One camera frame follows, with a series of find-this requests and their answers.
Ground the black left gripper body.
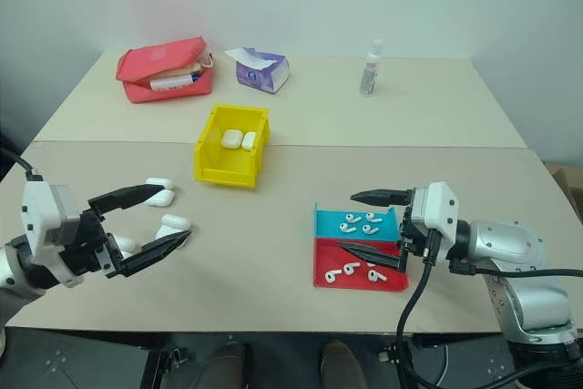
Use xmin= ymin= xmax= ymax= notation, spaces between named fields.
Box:
xmin=57 ymin=208 xmax=127 ymax=280

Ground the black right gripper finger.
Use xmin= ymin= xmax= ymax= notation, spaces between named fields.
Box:
xmin=336 ymin=241 xmax=403 ymax=271
xmin=350 ymin=188 xmax=414 ymax=209

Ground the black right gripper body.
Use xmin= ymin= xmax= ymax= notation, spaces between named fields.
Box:
xmin=395 ymin=188 xmax=433 ymax=272

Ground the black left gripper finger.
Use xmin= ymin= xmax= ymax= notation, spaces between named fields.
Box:
xmin=87 ymin=183 xmax=165 ymax=218
xmin=118 ymin=230 xmax=193 ymax=278

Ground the yellow plastic bin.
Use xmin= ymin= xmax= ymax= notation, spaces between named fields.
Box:
xmin=193 ymin=104 xmax=271 ymax=191

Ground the red plastic tray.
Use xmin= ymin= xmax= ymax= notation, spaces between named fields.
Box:
xmin=312 ymin=237 xmax=412 ymax=293

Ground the blue plastic tray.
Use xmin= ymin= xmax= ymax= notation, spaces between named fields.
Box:
xmin=313 ymin=200 xmax=403 ymax=243

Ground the dark brown rounded shape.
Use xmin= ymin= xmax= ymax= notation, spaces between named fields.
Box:
xmin=321 ymin=339 xmax=360 ymax=389
xmin=210 ymin=340 xmax=248 ymax=389

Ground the white tube with red print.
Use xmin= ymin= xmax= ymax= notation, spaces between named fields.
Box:
xmin=148 ymin=73 xmax=202 ymax=92

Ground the clear small bottle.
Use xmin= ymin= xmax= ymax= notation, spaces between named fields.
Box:
xmin=358 ymin=38 xmax=384 ymax=97

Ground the red fabric pouch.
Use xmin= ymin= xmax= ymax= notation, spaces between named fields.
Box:
xmin=115 ymin=36 xmax=216 ymax=104

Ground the purple tissue pack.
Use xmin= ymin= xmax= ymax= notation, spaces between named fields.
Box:
xmin=224 ymin=46 xmax=292 ymax=94

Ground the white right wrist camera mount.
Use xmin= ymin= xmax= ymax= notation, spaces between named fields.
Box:
xmin=411 ymin=180 xmax=459 ymax=266

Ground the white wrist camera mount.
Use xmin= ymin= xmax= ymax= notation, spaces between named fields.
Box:
xmin=21 ymin=179 xmax=88 ymax=289
xmin=411 ymin=180 xmax=459 ymax=266

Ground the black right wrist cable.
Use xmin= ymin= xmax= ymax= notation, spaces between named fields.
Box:
xmin=393 ymin=229 xmax=439 ymax=389

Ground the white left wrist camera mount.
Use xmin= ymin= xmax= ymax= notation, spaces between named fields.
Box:
xmin=21 ymin=179 xmax=88 ymax=289

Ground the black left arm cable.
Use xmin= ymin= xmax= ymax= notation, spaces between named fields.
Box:
xmin=0 ymin=147 xmax=46 ymax=183

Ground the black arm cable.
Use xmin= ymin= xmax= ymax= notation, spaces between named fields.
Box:
xmin=0 ymin=147 xmax=46 ymax=183
xmin=448 ymin=258 xmax=583 ymax=283

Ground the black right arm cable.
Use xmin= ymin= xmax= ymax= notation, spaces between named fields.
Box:
xmin=448 ymin=258 xmax=583 ymax=283

